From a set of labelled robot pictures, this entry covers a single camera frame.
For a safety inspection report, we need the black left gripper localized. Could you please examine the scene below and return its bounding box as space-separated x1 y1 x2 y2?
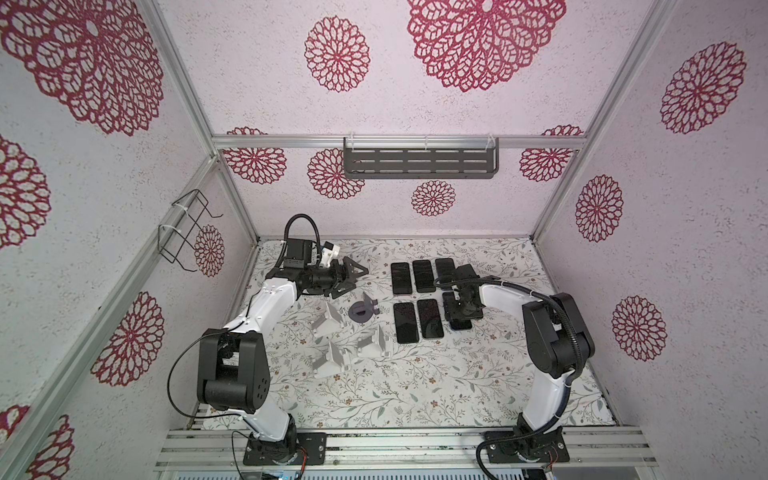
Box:
304 255 367 299

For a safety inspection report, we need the blue phone front stand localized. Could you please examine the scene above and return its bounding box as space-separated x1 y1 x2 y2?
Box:
442 292 472 331

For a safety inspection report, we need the green phone stand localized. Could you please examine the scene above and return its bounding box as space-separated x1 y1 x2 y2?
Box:
417 299 444 340

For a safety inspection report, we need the blue edged phone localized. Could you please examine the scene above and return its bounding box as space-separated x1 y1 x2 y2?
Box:
434 258 456 291

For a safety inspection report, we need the black phone purple edge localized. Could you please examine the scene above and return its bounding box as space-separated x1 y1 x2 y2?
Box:
390 262 413 296

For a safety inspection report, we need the dark phone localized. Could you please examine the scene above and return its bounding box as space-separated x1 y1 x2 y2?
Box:
393 302 420 344

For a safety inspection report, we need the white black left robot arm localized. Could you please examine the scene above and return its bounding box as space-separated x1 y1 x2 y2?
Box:
196 257 369 464

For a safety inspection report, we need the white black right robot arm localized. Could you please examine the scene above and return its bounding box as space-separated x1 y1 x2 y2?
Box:
435 265 595 446

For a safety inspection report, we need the dark round stand centre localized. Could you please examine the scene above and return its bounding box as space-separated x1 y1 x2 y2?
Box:
347 292 380 324

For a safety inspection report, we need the silver stand upper left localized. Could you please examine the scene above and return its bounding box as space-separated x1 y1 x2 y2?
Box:
311 301 344 337

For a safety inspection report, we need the silver white stand right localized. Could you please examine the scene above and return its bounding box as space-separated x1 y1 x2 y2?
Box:
356 326 390 359

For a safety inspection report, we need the white stand front left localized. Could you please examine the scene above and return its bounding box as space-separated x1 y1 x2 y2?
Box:
312 341 351 379

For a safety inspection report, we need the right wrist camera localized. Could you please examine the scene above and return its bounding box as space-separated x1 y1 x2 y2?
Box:
451 264 503 291

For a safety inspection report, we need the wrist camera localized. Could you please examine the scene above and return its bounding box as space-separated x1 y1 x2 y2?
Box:
451 264 503 291
277 238 340 269

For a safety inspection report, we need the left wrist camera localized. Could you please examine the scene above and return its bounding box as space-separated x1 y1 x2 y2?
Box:
277 238 340 269

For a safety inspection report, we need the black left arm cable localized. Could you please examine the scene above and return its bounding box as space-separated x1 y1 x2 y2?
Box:
166 299 253 420

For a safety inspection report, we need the grey slotted wall shelf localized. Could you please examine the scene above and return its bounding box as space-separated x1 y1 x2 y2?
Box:
342 138 500 180

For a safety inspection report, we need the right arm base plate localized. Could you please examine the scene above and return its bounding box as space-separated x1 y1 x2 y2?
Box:
484 429 570 464

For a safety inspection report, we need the black wire wall rack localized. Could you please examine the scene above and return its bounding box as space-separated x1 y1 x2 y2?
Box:
156 189 225 277

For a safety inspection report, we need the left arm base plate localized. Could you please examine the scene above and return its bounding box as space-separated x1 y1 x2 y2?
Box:
243 432 328 467

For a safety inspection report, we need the aluminium front rail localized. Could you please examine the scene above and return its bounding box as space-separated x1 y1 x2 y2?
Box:
152 426 658 473

